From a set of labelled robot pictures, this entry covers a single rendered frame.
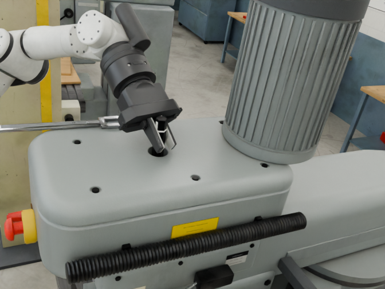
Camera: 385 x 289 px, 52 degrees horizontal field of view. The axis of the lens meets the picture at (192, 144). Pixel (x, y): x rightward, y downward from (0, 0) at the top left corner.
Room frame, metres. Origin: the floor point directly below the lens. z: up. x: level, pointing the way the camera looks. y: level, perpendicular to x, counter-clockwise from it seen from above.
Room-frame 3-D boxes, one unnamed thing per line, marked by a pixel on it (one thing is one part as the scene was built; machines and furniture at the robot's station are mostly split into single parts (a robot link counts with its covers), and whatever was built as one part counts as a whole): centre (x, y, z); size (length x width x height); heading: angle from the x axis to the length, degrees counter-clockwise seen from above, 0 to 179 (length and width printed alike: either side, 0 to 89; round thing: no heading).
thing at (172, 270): (0.65, 0.02, 1.68); 0.34 x 0.24 x 0.10; 120
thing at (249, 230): (0.52, -0.04, 1.79); 0.45 x 0.04 x 0.04; 120
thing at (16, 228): (0.50, 0.28, 1.76); 0.04 x 0.03 x 0.04; 30
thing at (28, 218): (0.51, 0.26, 1.76); 0.06 x 0.02 x 0.06; 30
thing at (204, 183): (0.63, 0.05, 1.81); 0.47 x 0.26 x 0.16; 120
